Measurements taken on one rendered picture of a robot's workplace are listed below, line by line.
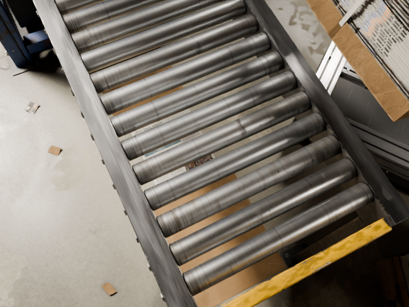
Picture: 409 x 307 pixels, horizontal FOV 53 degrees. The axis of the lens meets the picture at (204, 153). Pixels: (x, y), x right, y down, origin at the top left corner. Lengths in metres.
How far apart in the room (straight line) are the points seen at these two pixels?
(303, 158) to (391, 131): 0.88
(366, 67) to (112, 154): 0.54
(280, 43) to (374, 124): 0.79
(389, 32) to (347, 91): 1.08
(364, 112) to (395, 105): 1.04
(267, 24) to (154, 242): 0.62
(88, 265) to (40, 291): 0.19
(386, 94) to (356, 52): 0.09
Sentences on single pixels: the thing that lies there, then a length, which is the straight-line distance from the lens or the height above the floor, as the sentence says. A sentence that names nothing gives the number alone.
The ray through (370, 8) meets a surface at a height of 1.13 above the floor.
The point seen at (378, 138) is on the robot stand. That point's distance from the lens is 1.73.
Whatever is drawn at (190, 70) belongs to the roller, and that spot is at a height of 0.80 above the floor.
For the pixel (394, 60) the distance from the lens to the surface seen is 0.75.
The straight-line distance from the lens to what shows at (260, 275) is 1.68.
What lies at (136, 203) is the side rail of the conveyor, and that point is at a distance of 0.89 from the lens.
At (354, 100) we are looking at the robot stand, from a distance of 1.80.
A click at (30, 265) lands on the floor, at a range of 1.76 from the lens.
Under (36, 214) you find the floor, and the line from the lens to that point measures 1.80.
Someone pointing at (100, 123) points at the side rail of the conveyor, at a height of 0.80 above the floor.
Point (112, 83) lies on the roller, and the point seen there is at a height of 0.78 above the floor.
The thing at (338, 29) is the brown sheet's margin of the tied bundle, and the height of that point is 1.07.
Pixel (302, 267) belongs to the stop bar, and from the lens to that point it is 0.87.
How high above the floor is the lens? 1.65
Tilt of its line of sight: 67 degrees down
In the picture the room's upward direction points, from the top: 7 degrees clockwise
